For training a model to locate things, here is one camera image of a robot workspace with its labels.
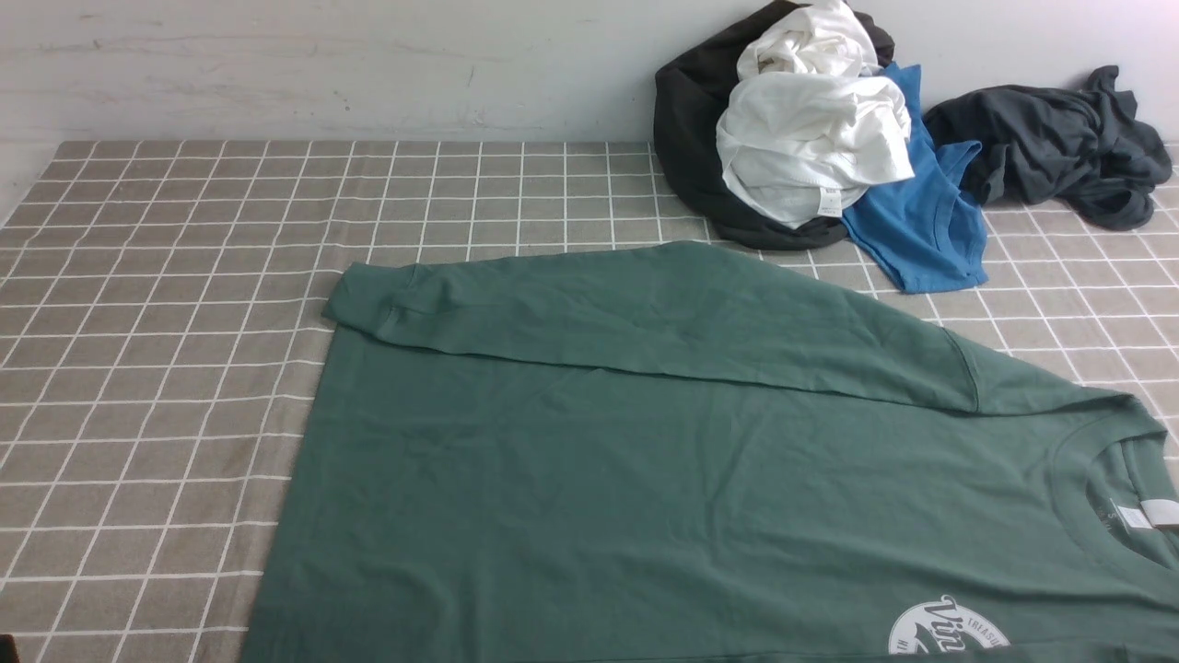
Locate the green long-sleeve top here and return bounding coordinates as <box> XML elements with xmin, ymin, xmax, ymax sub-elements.
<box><xmin>241</xmin><ymin>242</ymin><xmax>1175</xmax><ymax>662</ymax></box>

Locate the black crumpled garment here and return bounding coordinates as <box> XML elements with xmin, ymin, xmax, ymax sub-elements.
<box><xmin>653</xmin><ymin>1</ymin><xmax>895</xmax><ymax>251</ymax></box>

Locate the white crumpled shirt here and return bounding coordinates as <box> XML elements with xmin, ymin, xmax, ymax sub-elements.
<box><xmin>717</xmin><ymin>1</ymin><xmax>914</xmax><ymax>229</ymax></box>

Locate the blue t-shirt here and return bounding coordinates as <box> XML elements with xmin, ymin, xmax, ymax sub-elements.
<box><xmin>842</xmin><ymin>64</ymin><xmax>988</xmax><ymax>294</ymax></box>

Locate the grey checkered tablecloth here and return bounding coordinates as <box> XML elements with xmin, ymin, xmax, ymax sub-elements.
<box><xmin>4</xmin><ymin>140</ymin><xmax>1175</xmax><ymax>662</ymax></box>

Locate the dark grey crumpled shirt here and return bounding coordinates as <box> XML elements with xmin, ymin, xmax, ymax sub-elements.
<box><xmin>926</xmin><ymin>64</ymin><xmax>1173</xmax><ymax>231</ymax></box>

